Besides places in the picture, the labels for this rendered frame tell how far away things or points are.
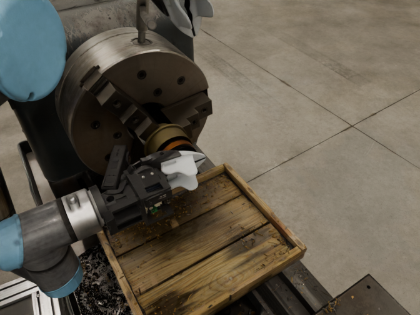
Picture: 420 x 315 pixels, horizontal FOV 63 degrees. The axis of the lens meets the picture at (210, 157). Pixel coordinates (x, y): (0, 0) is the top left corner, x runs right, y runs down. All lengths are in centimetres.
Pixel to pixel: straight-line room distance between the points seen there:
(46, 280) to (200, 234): 32
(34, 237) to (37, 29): 30
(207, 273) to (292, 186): 143
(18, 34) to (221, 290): 55
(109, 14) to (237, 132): 171
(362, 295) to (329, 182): 155
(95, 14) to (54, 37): 40
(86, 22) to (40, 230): 44
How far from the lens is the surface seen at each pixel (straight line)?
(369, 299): 67
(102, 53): 70
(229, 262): 74
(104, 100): 64
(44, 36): 42
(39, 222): 57
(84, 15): 82
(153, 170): 59
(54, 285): 66
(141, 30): 69
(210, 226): 79
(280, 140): 239
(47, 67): 43
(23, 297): 160
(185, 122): 70
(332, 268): 184
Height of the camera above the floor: 153
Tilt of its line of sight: 44 degrees down
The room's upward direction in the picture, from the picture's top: straight up
